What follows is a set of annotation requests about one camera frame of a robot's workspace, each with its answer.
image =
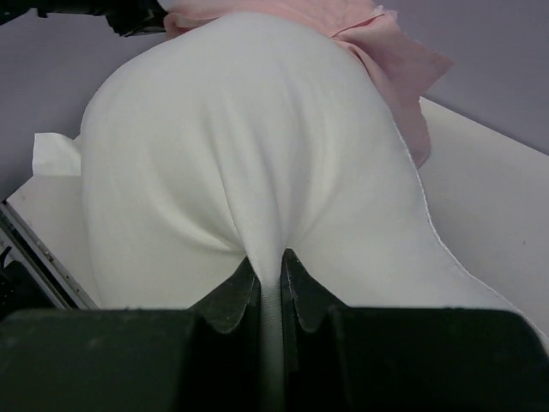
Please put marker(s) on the white pillow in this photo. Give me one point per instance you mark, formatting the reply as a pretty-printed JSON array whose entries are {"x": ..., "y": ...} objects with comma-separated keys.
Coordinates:
[{"x": 242, "y": 139}]

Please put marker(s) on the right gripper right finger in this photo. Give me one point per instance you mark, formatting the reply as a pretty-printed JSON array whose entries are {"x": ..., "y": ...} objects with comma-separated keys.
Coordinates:
[{"x": 305, "y": 302}]

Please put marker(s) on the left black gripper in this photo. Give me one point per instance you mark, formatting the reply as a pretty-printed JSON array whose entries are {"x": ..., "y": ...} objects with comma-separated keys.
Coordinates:
[{"x": 125, "y": 17}]

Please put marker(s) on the aluminium front rail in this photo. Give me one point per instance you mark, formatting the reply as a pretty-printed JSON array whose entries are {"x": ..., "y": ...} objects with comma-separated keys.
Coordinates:
[{"x": 47, "y": 272}]

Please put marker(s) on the blue and pink printed pillowcase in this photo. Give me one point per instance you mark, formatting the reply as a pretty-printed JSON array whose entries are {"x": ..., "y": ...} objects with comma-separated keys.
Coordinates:
[{"x": 400, "y": 68}]

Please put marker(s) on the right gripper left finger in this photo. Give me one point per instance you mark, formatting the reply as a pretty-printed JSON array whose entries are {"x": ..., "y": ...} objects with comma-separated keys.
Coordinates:
[{"x": 225, "y": 307}]

